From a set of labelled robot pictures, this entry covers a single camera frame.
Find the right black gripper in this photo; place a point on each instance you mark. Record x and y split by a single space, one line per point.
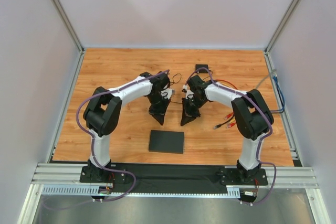
189 109

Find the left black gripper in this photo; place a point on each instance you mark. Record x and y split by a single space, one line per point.
158 109

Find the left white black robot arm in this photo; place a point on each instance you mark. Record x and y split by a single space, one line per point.
99 115

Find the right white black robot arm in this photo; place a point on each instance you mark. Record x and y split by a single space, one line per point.
252 115

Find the black power adapter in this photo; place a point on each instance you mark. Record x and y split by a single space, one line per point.
201 67

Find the black cloth strip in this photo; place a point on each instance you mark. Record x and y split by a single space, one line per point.
174 177

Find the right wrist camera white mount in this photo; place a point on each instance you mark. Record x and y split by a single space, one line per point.
188 93

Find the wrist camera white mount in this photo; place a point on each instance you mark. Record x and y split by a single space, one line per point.
188 93
167 93

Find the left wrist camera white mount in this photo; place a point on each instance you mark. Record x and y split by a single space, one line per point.
167 93

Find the black network switch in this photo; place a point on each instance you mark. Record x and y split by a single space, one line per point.
166 142

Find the red ethernet cable loose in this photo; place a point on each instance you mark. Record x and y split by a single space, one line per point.
228 84

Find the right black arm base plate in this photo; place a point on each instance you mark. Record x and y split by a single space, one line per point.
240 176

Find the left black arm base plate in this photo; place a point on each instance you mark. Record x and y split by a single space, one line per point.
93 174

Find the grey slotted cable duct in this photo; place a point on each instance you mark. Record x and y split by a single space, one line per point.
100 191

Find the aluminium front rail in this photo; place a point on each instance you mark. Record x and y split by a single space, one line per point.
280 177

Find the left aluminium frame post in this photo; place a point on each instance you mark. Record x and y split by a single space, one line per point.
66 21

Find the aluminium frame post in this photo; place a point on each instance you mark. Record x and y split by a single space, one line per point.
283 22
66 21

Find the right aluminium frame post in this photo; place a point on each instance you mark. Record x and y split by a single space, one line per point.
283 22

